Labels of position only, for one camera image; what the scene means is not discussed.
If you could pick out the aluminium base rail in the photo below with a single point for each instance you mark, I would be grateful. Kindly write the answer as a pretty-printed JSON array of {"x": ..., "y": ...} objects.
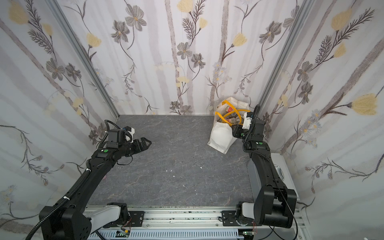
[{"x": 156, "y": 217}]

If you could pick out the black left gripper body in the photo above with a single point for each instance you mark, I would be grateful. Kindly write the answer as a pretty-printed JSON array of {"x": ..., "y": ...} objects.
[{"x": 133, "y": 146}]

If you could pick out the white canvas tote bag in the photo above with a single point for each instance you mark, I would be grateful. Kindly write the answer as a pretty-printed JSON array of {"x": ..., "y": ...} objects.
[{"x": 229, "y": 113}]

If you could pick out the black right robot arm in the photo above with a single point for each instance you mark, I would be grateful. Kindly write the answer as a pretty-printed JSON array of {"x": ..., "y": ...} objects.
[{"x": 275, "y": 203}]

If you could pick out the silver metal case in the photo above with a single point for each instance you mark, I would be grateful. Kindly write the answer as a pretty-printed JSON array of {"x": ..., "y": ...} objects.
[{"x": 283, "y": 172}]

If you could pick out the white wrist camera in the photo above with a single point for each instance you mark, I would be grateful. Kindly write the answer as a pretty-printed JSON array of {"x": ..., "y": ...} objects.
[
  {"x": 129, "y": 132},
  {"x": 247, "y": 123}
]

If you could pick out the white slotted cable duct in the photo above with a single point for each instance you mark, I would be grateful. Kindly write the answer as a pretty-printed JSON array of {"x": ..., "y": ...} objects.
[{"x": 175, "y": 234}]

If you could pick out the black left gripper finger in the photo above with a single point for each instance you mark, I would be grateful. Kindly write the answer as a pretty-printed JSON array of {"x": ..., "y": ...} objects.
[
  {"x": 144, "y": 147},
  {"x": 145, "y": 141}
]

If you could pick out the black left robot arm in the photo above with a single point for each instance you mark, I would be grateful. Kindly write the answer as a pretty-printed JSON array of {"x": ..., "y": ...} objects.
[{"x": 65, "y": 220}]

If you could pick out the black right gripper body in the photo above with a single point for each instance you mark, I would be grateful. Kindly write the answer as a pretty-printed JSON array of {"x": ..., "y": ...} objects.
[{"x": 253, "y": 120}]

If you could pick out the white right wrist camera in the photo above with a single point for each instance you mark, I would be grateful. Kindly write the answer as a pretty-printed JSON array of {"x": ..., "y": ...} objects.
[{"x": 247, "y": 123}]

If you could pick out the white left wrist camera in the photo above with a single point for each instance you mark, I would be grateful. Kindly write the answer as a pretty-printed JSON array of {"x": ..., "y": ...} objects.
[{"x": 129, "y": 132}]

